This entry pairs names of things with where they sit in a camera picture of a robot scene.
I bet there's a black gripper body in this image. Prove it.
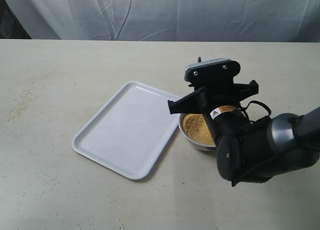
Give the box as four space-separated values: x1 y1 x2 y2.
195 79 250 145

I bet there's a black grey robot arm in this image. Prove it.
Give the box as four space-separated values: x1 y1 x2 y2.
168 70 320 186

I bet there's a golden-brown granular powder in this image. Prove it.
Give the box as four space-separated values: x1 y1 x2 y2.
182 114 215 145

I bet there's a white ceramic bowl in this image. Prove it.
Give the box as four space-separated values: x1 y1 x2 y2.
178 114 216 152

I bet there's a white rectangular plastic tray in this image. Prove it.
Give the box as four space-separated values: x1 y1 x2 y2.
71 81 180 181

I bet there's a white backdrop cloth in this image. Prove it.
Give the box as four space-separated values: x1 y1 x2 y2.
5 0 320 42

